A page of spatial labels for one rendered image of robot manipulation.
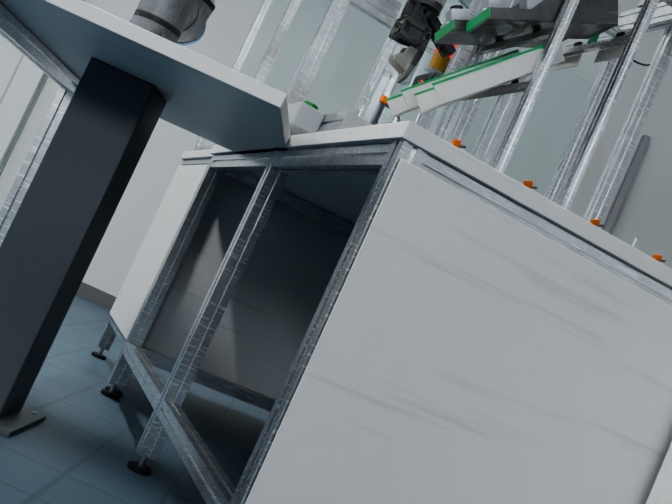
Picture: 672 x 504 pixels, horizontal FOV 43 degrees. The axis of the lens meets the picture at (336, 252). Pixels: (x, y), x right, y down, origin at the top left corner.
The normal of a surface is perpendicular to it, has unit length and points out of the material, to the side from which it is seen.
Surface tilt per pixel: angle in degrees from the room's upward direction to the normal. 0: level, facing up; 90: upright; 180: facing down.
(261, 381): 90
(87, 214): 90
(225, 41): 90
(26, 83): 90
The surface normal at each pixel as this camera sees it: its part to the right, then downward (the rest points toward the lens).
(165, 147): 0.04, -0.05
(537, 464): 0.34, 0.09
